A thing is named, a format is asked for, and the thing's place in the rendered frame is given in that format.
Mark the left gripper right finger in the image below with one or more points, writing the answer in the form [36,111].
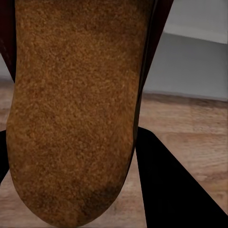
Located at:
[172,197]

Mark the sandal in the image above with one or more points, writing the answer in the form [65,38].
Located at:
[79,68]

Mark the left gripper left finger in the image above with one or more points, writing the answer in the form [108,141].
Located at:
[4,163]

